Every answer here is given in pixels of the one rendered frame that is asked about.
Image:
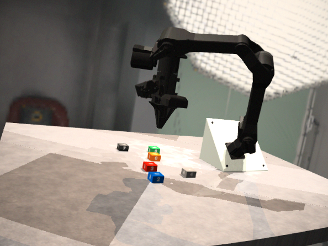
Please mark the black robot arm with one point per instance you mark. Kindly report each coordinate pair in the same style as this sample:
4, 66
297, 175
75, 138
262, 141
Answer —
175, 42

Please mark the red block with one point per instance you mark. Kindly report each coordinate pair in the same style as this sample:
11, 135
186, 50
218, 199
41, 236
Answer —
149, 166

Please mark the blue block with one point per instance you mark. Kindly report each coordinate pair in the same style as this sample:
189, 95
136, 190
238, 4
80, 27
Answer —
155, 177

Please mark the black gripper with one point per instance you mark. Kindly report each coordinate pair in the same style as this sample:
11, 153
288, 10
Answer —
165, 104

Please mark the orange block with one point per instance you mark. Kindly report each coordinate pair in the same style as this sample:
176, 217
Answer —
154, 157

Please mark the green block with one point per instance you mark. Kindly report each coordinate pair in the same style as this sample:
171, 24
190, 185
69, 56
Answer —
154, 149

